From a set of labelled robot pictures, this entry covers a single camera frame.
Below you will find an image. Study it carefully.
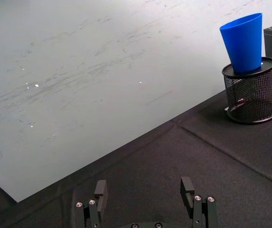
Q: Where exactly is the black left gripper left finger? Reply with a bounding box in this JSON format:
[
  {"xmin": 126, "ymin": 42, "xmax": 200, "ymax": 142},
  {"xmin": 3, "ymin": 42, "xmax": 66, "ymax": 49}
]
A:
[{"xmin": 75, "ymin": 180, "xmax": 109, "ymax": 228}]

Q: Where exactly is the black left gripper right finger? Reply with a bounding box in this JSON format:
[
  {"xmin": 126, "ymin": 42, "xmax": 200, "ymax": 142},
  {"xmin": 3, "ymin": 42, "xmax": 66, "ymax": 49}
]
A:
[{"xmin": 180, "ymin": 176, "xmax": 218, "ymax": 228}]

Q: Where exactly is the black mesh pen holder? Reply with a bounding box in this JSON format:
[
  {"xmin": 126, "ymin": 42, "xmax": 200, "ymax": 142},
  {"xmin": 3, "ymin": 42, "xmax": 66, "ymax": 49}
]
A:
[{"xmin": 222, "ymin": 56, "xmax": 272, "ymax": 124}]

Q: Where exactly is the black table cloth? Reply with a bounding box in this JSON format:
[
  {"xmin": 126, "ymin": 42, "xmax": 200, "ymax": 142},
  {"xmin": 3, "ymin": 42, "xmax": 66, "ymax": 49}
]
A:
[{"xmin": 0, "ymin": 62, "xmax": 272, "ymax": 228}]

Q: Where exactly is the blue plastic cup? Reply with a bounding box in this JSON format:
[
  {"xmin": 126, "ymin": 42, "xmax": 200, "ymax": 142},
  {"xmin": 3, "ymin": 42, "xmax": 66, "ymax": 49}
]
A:
[{"xmin": 219, "ymin": 12, "xmax": 266, "ymax": 74}]

